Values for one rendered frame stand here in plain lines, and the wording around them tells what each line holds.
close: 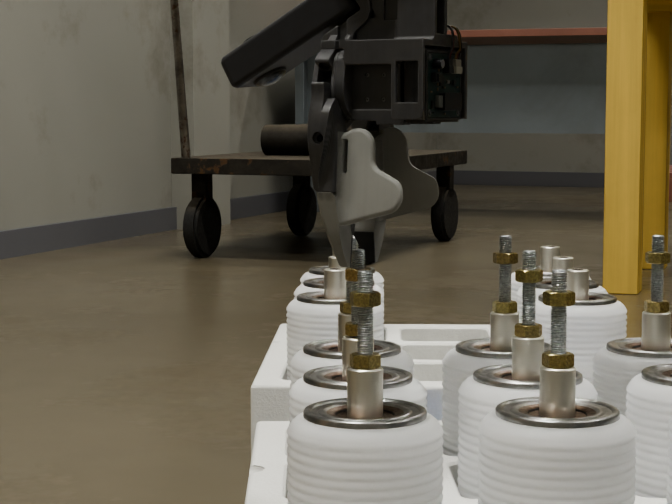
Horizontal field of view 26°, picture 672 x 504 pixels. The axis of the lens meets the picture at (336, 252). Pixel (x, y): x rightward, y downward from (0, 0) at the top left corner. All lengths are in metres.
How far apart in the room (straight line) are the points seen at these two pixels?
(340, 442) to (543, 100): 4.83
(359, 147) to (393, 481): 0.23
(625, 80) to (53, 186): 1.90
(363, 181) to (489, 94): 4.74
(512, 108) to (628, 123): 2.25
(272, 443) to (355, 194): 0.25
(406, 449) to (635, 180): 2.62
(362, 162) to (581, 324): 0.48
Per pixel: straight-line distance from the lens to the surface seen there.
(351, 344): 1.00
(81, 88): 4.70
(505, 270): 1.12
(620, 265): 3.47
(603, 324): 1.40
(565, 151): 8.06
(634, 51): 3.45
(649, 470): 1.03
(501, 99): 5.68
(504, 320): 1.12
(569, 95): 5.62
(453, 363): 1.11
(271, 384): 1.37
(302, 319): 1.39
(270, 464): 1.07
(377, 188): 0.96
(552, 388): 0.90
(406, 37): 0.96
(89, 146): 4.74
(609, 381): 1.13
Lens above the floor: 0.44
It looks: 6 degrees down
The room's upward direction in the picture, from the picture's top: straight up
